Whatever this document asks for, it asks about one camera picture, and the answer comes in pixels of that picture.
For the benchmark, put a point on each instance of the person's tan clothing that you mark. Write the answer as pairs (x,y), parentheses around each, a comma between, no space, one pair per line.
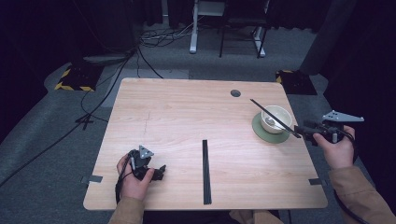
(249,216)

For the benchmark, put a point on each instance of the grey round stand foot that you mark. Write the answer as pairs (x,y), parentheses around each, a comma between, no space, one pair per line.
(106,59)

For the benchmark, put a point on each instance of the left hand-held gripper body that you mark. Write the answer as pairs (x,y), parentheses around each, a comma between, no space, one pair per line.
(140,161)

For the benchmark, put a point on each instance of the metal spoon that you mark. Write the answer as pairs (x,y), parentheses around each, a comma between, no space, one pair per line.
(269,122)

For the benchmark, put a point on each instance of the person's right hand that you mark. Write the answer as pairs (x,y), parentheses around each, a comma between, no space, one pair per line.
(339,154)

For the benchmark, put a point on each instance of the cream ceramic bowl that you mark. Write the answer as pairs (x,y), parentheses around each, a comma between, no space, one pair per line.
(283,113)

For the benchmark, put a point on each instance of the black chair frame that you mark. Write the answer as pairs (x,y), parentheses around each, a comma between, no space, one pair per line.
(221,40)

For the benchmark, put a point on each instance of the grey tape strip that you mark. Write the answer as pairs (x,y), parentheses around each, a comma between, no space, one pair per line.
(93,179)
(317,182)

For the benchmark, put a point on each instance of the green round saucer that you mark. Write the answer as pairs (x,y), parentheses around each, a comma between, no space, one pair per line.
(257,130)

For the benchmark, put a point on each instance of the dark round table grommet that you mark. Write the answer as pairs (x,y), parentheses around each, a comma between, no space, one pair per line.
(235,93)

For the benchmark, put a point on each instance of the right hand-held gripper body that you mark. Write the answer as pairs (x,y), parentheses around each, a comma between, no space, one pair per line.
(339,117)

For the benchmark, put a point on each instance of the person's left hand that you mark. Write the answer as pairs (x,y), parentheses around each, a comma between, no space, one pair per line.
(132,186)

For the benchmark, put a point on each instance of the yellow-black striped stand base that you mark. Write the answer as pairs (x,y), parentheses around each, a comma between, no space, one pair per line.
(295,82)
(77,79)

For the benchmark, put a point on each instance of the white desk leg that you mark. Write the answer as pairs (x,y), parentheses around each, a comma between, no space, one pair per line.
(259,43)
(194,31)

